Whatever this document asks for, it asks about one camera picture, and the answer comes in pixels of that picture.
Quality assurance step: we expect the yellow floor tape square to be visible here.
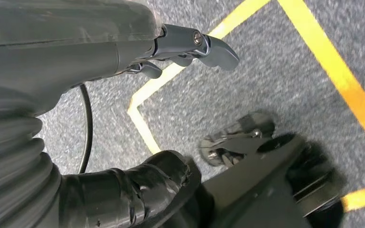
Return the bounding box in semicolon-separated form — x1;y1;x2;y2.
127;0;365;212

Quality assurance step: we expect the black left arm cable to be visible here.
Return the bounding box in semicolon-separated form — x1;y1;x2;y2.
77;84;94;174

